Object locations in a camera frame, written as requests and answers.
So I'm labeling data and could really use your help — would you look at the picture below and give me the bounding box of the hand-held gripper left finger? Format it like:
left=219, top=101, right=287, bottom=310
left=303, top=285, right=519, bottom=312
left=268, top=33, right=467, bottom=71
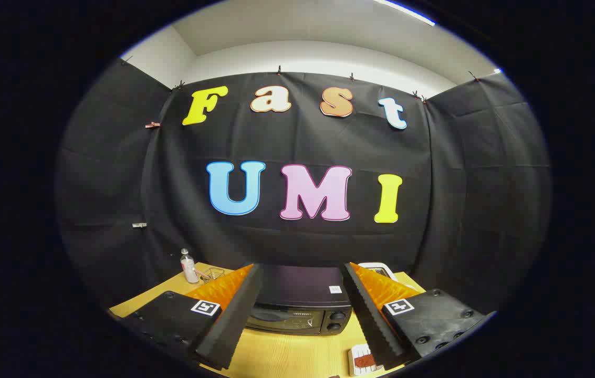
left=113, top=264, right=265, bottom=371

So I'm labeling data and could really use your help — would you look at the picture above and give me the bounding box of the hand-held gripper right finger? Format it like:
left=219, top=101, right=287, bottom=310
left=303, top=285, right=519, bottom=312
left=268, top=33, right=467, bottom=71
left=343, top=262, right=489, bottom=371

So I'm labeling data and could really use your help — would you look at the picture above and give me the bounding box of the black toaster oven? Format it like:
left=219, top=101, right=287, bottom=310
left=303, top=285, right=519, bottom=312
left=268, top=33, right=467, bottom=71
left=247, top=264, right=353, bottom=337

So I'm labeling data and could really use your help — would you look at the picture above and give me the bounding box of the white slot toaster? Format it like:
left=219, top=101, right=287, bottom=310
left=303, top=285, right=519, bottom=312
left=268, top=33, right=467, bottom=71
left=358, top=261, right=399, bottom=281

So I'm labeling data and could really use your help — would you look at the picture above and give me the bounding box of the small white dish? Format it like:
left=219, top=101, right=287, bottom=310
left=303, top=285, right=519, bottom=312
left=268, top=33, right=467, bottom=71
left=348, top=344, right=384, bottom=376

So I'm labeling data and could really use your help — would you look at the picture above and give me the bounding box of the small clear plastic bottle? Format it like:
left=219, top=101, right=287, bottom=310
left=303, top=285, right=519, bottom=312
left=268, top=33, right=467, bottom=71
left=181, top=248, right=200, bottom=284

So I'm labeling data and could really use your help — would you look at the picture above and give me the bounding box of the black backdrop cloth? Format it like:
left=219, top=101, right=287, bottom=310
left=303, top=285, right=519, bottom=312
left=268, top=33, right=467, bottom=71
left=56, top=58, right=552, bottom=316

